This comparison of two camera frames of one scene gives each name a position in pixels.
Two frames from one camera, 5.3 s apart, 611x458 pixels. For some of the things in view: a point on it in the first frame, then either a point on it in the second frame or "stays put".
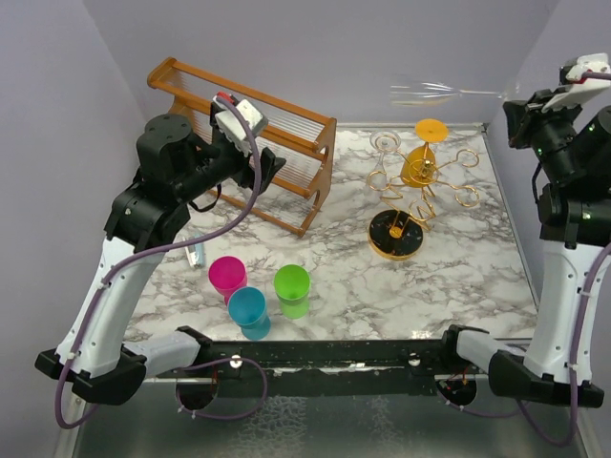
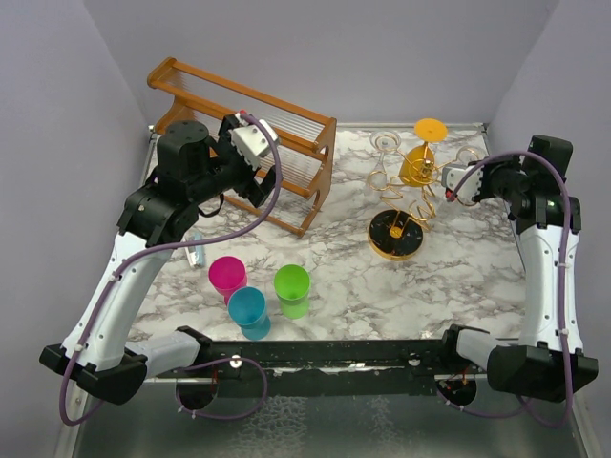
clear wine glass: [422, 93] -> [468, 154]
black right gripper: [525, 114] -> [513, 162]
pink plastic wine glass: [226, 274] stays put
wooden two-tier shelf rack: [300, 137] stays put
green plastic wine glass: [292, 284] stays put
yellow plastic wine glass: [419, 167] stays put
